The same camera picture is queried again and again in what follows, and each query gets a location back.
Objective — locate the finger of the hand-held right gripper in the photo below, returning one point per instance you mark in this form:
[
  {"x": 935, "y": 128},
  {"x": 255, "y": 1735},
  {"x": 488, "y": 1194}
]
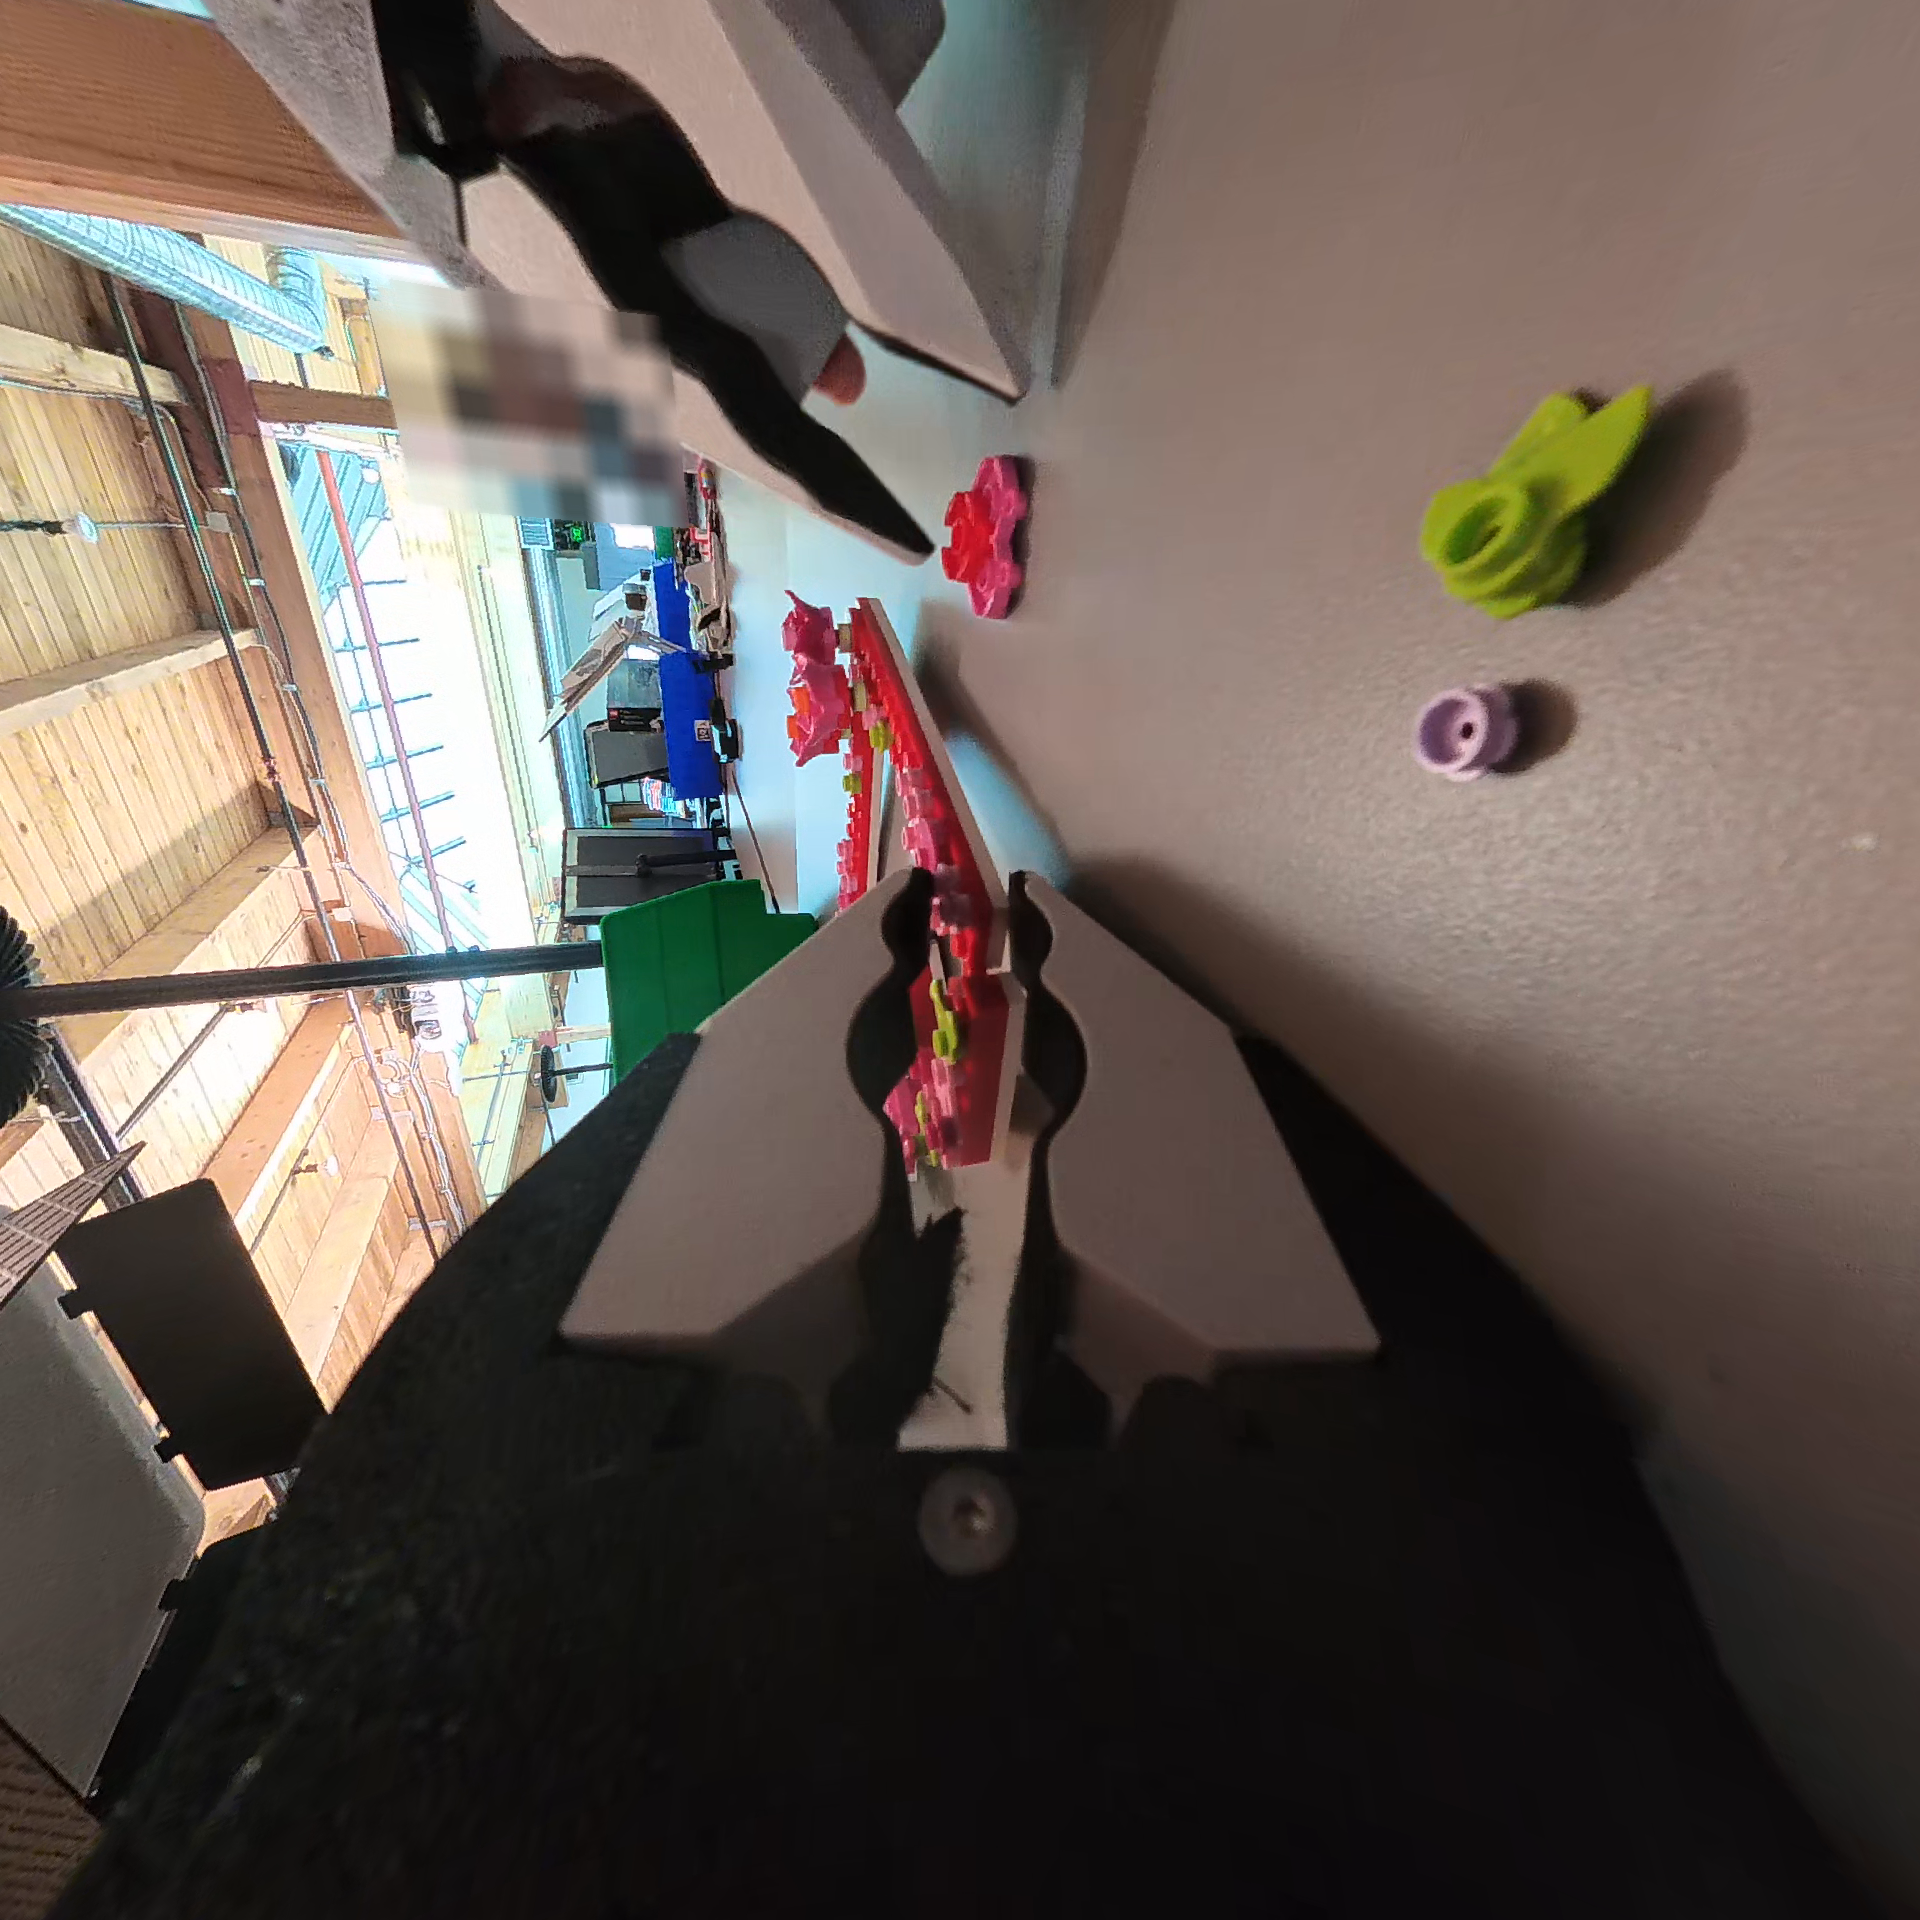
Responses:
[
  {"x": 841, "y": 165},
  {"x": 781, "y": 477}
]

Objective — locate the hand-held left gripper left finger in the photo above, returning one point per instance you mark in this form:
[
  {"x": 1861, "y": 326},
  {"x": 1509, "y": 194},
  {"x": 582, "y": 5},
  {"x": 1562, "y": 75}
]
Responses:
[{"x": 751, "y": 1185}]

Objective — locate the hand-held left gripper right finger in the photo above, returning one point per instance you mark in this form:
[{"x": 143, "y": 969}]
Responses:
[{"x": 1200, "y": 1200}]

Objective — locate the red flower lego piece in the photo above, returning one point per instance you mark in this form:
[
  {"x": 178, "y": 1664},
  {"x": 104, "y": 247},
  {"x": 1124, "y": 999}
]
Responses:
[{"x": 986, "y": 537}]

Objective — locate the red lego half with hearts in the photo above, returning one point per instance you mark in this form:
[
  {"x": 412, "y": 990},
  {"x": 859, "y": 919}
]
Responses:
[{"x": 914, "y": 734}]

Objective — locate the lilac round lego stud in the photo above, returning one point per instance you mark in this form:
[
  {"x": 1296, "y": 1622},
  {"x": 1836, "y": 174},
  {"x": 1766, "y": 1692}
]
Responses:
[{"x": 1432, "y": 750}]

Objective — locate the green leaf lego piece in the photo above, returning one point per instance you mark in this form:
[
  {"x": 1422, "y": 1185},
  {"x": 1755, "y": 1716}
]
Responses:
[{"x": 1591, "y": 435}]

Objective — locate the person's right hand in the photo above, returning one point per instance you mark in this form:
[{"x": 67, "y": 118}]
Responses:
[{"x": 845, "y": 374}]

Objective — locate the blue table cloth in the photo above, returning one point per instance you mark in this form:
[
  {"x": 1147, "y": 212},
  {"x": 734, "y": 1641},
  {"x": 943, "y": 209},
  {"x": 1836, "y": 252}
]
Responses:
[
  {"x": 693, "y": 721},
  {"x": 670, "y": 601}
]

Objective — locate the black round-base stand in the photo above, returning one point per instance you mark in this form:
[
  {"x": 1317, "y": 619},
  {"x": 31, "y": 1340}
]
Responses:
[{"x": 558, "y": 1072}]

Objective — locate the green plastic crate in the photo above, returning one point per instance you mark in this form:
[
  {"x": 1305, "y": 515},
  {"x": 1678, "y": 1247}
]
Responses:
[{"x": 675, "y": 961}]

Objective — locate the silver metal stand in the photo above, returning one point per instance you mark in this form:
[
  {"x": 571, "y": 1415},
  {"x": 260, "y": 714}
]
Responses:
[{"x": 601, "y": 668}]

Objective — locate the black equipment case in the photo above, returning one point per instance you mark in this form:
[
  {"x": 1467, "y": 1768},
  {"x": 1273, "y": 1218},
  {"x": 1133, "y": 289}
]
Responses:
[{"x": 622, "y": 734}]

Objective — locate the black box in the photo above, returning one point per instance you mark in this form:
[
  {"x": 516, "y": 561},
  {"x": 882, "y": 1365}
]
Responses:
[{"x": 645, "y": 871}]

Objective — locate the black pole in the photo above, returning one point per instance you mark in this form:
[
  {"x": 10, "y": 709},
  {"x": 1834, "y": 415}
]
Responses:
[{"x": 301, "y": 983}]

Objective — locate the black panel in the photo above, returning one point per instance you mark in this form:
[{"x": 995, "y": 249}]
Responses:
[{"x": 188, "y": 1335}]

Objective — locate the black ribbed disc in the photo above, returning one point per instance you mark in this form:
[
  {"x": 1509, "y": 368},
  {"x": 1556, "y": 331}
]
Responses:
[{"x": 14, "y": 1020}]

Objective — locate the grey panel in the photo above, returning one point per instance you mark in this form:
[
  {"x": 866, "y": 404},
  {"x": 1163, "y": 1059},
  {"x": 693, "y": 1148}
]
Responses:
[{"x": 74, "y": 1531}]

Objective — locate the metal air duct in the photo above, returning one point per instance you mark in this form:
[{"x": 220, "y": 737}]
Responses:
[{"x": 165, "y": 263}]

